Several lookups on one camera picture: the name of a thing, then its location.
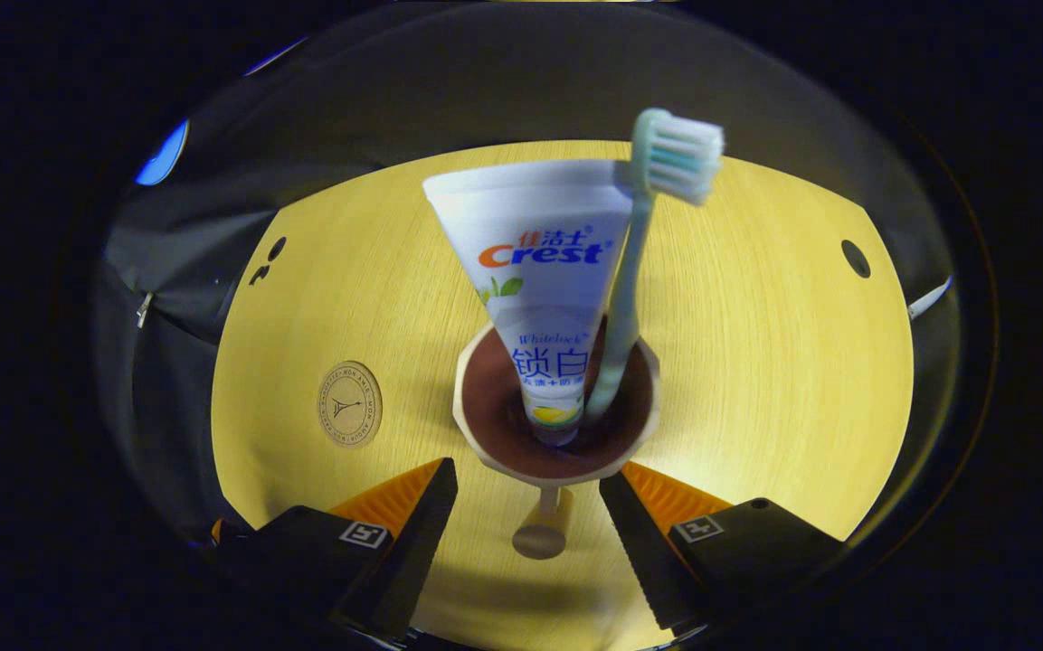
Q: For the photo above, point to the round brown coaster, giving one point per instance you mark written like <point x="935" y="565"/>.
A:
<point x="350" y="404"/>

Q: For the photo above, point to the silver clip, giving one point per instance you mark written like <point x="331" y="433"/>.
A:
<point x="144" y="309"/>

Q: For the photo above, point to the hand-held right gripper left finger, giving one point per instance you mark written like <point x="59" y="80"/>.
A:
<point x="408" y="551"/>

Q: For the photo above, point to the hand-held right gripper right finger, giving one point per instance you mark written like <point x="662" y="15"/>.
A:
<point x="643" y="551"/>

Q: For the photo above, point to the black backdrop cloth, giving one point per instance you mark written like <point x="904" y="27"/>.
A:
<point x="168" y="244"/>

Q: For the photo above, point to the white toothpaste tube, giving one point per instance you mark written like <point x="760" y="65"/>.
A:
<point x="539" y="298"/>

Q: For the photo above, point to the beige cup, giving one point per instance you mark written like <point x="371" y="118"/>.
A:
<point x="503" y="434"/>

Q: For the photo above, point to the pale green toothbrush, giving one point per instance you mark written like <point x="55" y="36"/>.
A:
<point x="625" y="307"/>

